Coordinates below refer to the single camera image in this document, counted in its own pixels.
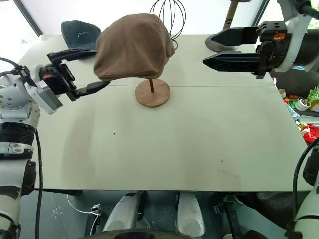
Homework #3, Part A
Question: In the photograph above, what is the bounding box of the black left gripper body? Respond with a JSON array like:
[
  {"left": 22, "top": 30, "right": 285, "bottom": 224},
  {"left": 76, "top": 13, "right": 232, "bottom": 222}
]
[{"left": 40, "top": 62, "right": 77, "bottom": 102}]

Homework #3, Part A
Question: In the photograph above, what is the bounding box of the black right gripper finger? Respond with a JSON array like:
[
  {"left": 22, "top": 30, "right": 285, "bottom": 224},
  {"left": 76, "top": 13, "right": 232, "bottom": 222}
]
[
  {"left": 211, "top": 26, "right": 261, "bottom": 47},
  {"left": 202, "top": 51, "right": 261, "bottom": 74}
]

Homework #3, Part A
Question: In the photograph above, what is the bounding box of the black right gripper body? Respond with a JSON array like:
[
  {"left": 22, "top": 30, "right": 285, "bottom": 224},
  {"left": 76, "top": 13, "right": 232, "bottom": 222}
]
[{"left": 251, "top": 21, "right": 292, "bottom": 80}]

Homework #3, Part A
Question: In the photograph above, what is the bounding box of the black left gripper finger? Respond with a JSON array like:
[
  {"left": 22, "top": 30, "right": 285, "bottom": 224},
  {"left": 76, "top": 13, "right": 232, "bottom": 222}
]
[
  {"left": 74, "top": 80, "right": 111, "bottom": 99},
  {"left": 47, "top": 48, "right": 97, "bottom": 65}
]

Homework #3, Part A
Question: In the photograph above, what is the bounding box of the brown cap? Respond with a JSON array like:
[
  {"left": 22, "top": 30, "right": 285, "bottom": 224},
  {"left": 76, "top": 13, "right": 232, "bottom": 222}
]
[{"left": 93, "top": 13, "right": 176, "bottom": 82}]

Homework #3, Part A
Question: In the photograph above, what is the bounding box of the dark cap with white script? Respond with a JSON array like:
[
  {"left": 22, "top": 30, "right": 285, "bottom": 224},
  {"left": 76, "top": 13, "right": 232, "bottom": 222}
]
[{"left": 60, "top": 20, "right": 103, "bottom": 54}]

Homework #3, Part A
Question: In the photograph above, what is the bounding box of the wooden hat stand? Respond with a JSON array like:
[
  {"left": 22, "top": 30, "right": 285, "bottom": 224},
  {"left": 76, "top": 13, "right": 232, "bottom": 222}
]
[{"left": 134, "top": 78, "right": 171, "bottom": 108}]

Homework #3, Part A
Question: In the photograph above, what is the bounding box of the white pot with green plant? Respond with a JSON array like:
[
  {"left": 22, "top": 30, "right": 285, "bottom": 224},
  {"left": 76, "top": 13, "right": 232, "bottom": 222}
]
[{"left": 297, "top": 84, "right": 319, "bottom": 112}]

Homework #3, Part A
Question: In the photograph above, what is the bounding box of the red toy block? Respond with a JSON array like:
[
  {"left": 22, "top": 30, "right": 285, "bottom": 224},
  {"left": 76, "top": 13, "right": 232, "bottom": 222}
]
[{"left": 302, "top": 124, "right": 319, "bottom": 144}]

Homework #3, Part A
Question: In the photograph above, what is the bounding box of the silver left robot foot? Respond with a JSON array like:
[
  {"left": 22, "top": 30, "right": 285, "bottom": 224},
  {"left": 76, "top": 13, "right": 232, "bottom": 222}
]
[{"left": 102, "top": 191, "right": 142, "bottom": 233}]

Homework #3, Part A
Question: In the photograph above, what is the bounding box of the silver robot foot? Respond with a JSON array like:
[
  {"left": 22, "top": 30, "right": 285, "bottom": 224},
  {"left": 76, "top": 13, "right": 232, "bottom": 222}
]
[
  {"left": 102, "top": 191, "right": 142, "bottom": 233},
  {"left": 176, "top": 191, "right": 206, "bottom": 235}
]

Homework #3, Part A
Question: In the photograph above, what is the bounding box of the black table clamp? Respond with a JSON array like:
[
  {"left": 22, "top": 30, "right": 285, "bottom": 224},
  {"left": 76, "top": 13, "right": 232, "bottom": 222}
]
[{"left": 213, "top": 196, "right": 240, "bottom": 239}]

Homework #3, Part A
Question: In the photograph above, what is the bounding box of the silver right robot foot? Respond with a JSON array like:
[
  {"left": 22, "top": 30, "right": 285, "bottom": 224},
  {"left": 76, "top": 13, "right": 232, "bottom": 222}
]
[{"left": 176, "top": 191, "right": 206, "bottom": 235}]

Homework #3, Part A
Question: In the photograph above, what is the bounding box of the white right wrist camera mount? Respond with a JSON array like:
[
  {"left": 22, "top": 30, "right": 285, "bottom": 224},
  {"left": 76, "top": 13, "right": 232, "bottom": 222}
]
[{"left": 273, "top": 13, "right": 319, "bottom": 73}]

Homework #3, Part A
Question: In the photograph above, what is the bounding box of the dark window frame post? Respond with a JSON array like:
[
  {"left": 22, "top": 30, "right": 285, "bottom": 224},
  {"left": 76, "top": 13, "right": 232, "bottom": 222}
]
[{"left": 14, "top": 0, "right": 43, "bottom": 37}]

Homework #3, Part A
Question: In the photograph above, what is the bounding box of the black wire head stand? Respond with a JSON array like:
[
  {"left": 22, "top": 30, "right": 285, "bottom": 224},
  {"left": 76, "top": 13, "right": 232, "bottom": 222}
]
[{"left": 149, "top": 0, "right": 187, "bottom": 51}]

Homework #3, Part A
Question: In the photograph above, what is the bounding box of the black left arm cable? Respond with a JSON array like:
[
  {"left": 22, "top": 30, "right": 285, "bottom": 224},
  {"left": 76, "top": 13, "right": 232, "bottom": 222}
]
[{"left": 0, "top": 57, "right": 44, "bottom": 239}]

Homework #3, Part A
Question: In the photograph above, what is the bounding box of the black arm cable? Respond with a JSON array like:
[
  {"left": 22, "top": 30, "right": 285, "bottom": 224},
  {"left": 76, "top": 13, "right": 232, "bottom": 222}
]
[
  {"left": 292, "top": 138, "right": 319, "bottom": 223},
  {"left": 0, "top": 57, "right": 44, "bottom": 239}
]

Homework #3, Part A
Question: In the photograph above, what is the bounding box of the thin white floor cable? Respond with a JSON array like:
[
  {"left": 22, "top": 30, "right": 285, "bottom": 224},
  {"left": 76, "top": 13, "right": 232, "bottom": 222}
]
[{"left": 66, "top": 194, "right": 101, "bottom": 233}]

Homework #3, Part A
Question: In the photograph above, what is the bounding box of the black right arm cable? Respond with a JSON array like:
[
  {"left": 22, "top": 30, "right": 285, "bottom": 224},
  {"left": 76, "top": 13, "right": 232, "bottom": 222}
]
[{"left": 292, "top": 138, "right": 319, "bottom": 223}]

